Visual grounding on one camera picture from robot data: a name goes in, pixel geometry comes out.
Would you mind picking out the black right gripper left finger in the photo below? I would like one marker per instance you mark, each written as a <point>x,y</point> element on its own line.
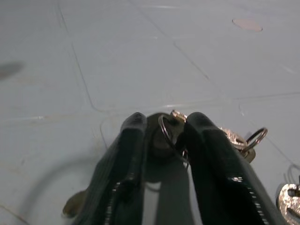
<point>122,164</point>

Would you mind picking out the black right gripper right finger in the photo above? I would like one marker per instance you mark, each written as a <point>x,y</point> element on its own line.
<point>218,173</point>

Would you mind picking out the small brass key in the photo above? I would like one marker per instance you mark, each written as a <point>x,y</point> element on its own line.
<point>250,154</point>

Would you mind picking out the silver key with wide head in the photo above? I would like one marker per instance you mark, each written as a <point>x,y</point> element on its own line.
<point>232,137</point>

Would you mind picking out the dark round key fob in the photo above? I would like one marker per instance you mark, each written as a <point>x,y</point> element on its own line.
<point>157,143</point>

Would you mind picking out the silver key with toothed blade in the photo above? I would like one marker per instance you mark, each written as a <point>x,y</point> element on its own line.
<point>179,116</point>

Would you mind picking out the dull brass key head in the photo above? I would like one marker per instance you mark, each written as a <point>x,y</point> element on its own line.
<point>73,205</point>

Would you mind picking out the silver key with slotted head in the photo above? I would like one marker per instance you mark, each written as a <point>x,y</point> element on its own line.
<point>287,204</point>

